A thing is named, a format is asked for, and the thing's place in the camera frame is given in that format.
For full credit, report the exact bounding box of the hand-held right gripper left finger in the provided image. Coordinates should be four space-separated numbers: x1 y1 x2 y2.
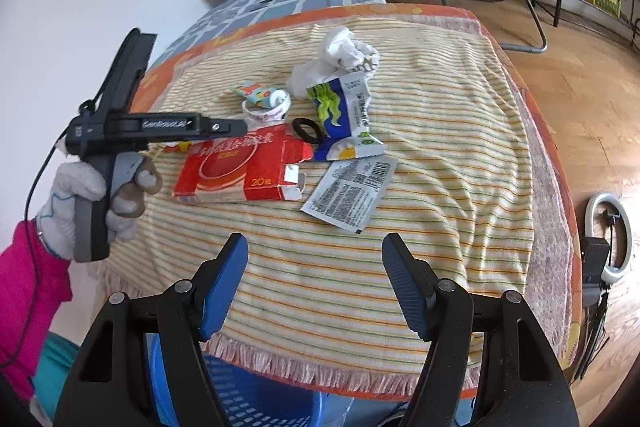
52 233 249 427

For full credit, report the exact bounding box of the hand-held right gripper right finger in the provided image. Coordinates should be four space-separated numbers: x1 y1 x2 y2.
381 233 581 427

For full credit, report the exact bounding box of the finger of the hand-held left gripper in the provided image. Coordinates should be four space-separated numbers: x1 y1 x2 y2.
207 117 249 135

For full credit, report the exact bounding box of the small colourful tube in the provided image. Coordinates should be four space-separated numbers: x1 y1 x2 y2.
236 83 273 105

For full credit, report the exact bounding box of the white printed tape roll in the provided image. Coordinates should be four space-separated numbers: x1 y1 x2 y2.
241 89 292 122

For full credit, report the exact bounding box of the red cardboard box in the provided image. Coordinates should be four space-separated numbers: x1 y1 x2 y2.
172 123 313 204

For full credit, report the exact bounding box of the black hair tie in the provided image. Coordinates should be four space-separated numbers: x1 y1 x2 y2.
291 118 326 144

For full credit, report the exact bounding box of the white tissue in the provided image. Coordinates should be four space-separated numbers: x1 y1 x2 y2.
286 59 341 100

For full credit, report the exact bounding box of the blue plastic basket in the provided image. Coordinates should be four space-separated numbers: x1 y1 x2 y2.
145 332 361 427

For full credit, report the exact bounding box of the silver barcode packet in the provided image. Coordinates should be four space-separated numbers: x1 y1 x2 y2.
300 157 399 234

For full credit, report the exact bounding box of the blue green snack wrapper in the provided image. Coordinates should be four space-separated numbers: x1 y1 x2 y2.
306 74 386 162

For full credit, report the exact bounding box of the white plastic bag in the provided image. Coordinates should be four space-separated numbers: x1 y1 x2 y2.
317 27 381 72

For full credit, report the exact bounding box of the person's left forearm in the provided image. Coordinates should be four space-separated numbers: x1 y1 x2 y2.
0 219 73 403

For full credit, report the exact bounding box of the person's left hand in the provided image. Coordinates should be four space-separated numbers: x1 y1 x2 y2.
35 156 163 259

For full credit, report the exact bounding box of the orange blanket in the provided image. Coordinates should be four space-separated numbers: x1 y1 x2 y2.
131 2 586 400

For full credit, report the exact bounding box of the blue patterned bedsheet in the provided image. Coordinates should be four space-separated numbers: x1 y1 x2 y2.
172 0 388 58

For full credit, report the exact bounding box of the yellow striped towel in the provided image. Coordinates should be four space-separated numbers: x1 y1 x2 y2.
107 19 536 378

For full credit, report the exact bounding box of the teal cloth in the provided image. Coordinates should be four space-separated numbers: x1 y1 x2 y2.
32 334 81 413

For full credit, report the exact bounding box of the black phone holder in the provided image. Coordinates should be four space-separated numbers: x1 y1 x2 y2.
582 237 611 308

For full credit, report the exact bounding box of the black tripod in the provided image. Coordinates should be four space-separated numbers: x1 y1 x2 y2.
575 292 611 380

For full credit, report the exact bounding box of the white ring light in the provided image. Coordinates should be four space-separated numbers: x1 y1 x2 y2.
584 192 635 283

